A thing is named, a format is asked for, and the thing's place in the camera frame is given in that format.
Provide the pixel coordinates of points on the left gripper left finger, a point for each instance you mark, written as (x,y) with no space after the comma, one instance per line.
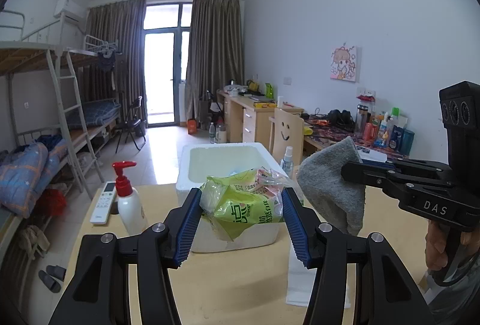
(98,292)

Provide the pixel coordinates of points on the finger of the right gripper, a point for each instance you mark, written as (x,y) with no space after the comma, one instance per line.
(375,174)

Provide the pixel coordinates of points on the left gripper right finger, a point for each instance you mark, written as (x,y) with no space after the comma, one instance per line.
(385,292)

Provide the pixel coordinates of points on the grey sock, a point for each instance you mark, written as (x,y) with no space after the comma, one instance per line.
(339,202)

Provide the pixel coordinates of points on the white paper towel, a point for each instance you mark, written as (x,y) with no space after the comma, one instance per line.
(300,281)

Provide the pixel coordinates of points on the green tissue pack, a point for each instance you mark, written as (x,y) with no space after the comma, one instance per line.
(235,203)

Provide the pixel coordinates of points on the blue face mask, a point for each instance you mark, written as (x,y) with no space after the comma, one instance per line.
(235,172)

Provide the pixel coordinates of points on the right hand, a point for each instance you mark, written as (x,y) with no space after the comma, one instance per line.
(435,243)

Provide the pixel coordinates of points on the white printed paper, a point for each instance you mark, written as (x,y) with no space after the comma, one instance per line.
(371,154)

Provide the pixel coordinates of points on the black slippers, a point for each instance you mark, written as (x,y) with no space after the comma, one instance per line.
(52,276)

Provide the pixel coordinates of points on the white remote control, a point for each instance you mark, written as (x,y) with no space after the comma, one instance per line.
(103,206)

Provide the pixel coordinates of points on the white lotion pump bottle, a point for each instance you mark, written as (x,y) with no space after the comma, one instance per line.
(130,207)

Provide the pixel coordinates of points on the blue spray bottle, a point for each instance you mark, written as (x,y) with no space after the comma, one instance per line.
(287,162)

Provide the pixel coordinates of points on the wooden smiley chair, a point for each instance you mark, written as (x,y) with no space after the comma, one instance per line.
(287,130)

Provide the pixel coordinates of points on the blue plaid quilt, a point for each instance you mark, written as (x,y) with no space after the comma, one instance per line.
(27,172)

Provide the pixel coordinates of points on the wooden desk with drawers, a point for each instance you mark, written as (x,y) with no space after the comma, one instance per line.
(244,121)

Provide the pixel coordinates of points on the white styrofoam box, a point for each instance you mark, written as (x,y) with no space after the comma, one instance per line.
(197,163)

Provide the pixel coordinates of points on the metal bunk bed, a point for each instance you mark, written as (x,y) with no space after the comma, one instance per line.
(61,48)

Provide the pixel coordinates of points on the black folding chair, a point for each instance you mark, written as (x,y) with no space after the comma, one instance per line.
(132,125)

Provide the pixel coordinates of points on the right brown curtain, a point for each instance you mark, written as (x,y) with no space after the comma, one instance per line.
(215,54)

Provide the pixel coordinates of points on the brown curtain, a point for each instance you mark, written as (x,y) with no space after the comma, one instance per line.
(215,54)
(119,74)

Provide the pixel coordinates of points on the left brown curtain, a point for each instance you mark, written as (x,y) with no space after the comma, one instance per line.
(119,74)

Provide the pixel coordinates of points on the glass balcony door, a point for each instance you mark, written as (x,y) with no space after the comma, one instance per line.
(166,32)

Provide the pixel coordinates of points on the white air conditioner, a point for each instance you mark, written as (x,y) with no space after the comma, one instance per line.
(71,10)

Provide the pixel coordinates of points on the anime wall picture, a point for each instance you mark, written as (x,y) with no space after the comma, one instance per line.
(344,63)

